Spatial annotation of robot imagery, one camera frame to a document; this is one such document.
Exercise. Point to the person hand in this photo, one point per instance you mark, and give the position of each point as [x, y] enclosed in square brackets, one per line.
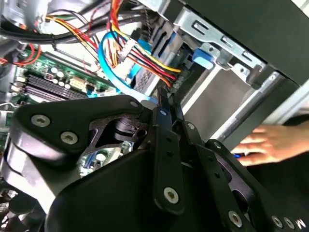
[277, 142]

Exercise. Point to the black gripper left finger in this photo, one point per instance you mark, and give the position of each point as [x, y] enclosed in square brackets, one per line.
[79, 113]

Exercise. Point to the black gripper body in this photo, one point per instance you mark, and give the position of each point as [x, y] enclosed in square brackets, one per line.
[108, 193]

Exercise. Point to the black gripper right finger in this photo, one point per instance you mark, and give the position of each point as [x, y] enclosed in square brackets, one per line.
[217, 174]

